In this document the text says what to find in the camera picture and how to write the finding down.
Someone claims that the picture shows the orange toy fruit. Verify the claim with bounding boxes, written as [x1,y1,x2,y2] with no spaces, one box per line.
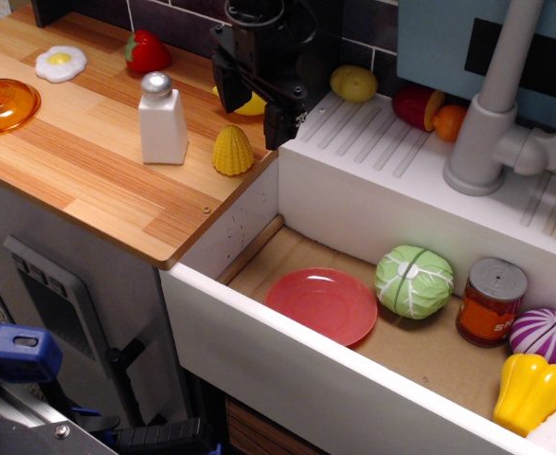
[432,105,467,142]

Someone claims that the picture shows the purple toy onion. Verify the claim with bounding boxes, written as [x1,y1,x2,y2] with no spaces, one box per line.
[509,308,556,364]

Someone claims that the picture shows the yellow toy potato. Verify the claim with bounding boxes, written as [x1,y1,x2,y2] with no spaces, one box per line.
[330,64,378,102]

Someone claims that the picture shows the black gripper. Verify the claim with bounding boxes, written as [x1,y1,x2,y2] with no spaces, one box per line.
[210,21,309,150]

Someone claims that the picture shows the yellow toy bell pepper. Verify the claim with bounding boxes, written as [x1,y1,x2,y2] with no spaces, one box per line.
[493,354,556,437]

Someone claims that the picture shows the pink plastic plate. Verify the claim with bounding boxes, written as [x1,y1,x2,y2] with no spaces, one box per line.
[264,267,378,347]

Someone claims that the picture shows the toy fried egg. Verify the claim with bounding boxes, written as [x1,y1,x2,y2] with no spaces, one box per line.
[35,45,87,83]

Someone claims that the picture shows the orange transparent pot lid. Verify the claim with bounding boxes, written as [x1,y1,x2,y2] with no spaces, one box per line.
[0,79,42,135]

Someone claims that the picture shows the blue clamp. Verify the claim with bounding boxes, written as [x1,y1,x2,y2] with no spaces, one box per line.
[0,323,63,384]

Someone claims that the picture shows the yellow toy lemon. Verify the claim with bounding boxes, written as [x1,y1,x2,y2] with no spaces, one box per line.
[233,92,266,117]

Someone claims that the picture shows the red toy apple half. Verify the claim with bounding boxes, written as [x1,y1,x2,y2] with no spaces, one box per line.
[391,85,445,132]

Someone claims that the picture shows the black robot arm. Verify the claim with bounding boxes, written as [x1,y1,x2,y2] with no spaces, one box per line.
[211,0,344,150]

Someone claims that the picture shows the white toy sink basin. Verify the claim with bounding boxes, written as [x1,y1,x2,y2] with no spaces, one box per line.
[160,94,556,454]

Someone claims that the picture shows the orange toy sauce can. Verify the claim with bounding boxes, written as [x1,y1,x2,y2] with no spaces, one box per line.
[456,258,528,348]

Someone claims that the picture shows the white salt shaker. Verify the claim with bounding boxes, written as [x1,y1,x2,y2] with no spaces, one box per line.
[138,71,188,165]

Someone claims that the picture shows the grey toy faucet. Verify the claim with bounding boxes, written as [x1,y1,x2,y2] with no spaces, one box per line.
[443,1,556,196]

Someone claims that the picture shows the yellow toy corn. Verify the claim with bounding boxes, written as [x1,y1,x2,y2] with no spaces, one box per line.
[212,125,255,176]

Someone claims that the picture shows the grey toy oven door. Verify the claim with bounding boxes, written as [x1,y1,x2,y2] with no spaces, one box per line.
[4,236,111,378]

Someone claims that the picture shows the green toy cabbage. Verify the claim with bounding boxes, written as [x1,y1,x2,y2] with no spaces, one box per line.
[374,246,454,320]

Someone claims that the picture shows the red toy strawberry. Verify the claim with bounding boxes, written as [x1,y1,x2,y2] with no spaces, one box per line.
[125,29,172,73]

